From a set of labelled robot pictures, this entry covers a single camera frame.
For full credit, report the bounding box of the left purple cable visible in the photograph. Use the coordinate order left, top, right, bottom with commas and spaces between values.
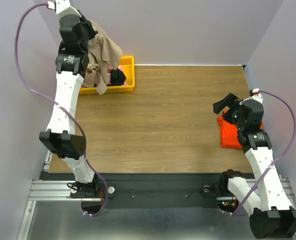
14, 1, 109, 218

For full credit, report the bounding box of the beige t shirt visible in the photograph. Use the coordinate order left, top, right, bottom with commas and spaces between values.
83, 20, 123, 95

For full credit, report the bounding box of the black t shirt in bin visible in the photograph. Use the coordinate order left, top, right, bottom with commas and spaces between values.
108, 69, 127, 87

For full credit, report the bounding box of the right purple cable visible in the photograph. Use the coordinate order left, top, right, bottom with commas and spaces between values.
221, 90, 296, 217

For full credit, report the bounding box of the yellow plastic bin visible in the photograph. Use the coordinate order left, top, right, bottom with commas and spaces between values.
79, 55, 135, 95

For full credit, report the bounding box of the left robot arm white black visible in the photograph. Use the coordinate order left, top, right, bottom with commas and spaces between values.
39, 0, 99, 198

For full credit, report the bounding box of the orange folded t shirt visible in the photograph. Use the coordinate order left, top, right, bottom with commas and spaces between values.
217, 116, 264, 150

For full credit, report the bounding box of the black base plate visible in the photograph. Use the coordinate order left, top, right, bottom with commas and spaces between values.
39, 172, 256, 210

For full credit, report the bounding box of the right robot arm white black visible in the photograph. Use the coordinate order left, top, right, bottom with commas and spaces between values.
212, 88, 296, 239

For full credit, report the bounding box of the purple cable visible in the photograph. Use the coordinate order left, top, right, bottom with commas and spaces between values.
14, 1, 109, 218
221, 90, 296, 217

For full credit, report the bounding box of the aluminium frame rail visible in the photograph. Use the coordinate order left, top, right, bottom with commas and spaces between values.
16, 147, 109, 240

